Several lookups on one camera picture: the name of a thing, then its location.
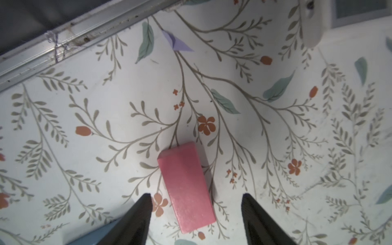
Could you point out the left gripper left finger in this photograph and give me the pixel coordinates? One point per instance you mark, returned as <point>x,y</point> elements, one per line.
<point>133,227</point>

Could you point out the white remote control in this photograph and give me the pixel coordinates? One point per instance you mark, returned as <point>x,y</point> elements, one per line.
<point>335,18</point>

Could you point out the pink block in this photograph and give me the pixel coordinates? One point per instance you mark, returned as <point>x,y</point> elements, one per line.
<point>184,180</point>

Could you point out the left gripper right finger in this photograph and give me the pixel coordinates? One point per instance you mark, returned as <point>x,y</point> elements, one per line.
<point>260,228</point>

